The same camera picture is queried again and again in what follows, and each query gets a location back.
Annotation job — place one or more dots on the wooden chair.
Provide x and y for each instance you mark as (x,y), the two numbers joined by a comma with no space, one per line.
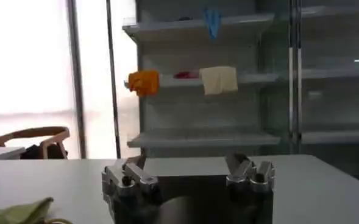
(36,132)

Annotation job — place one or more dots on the green t-shirt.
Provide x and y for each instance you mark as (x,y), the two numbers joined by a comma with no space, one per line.
(23,211)

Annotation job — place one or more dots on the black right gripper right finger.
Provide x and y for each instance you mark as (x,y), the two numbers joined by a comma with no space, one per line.
(252,176)

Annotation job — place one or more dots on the black garment on chair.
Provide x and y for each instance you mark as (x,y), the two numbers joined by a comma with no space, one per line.
(33,152)

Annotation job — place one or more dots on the grey shelf rack with cloths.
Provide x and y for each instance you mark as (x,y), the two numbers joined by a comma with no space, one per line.
(197,138)

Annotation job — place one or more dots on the white side desk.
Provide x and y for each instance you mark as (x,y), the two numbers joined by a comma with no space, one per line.
(1,152)

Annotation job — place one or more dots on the grey window frame post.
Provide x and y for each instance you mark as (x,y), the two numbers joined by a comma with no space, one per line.
(76,79)

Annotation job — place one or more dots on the empty grey shelf rack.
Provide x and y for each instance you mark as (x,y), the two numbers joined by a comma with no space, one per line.
(334,135)

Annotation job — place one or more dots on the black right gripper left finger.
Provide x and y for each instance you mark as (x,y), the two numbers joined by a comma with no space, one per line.
(130,178)

